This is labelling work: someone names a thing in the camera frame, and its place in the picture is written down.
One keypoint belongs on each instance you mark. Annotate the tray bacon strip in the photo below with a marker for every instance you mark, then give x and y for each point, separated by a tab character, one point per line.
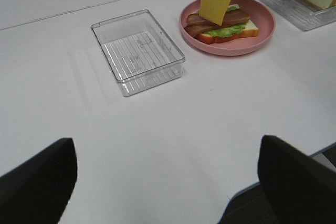
194	30
233	17

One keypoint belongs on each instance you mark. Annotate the clear plastic left tray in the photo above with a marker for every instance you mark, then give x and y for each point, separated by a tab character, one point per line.
139	52

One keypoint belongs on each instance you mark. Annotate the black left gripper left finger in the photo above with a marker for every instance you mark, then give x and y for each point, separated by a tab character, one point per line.
38	190

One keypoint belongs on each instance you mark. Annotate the clear plastic right tray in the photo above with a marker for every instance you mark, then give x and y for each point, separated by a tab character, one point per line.
301	13

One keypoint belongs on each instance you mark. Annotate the yellow cheese slice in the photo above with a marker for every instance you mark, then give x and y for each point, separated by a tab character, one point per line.
213	10

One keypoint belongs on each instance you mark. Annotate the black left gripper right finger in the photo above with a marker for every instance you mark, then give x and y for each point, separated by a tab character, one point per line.
298	188

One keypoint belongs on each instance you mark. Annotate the pink plate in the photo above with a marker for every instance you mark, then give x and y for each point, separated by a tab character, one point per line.
262	17

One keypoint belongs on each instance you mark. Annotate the green lettuce leaf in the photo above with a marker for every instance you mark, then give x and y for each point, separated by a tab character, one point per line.
226	32

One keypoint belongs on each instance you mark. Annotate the clear plastic tray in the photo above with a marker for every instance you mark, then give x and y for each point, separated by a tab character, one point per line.
139	52
301	13

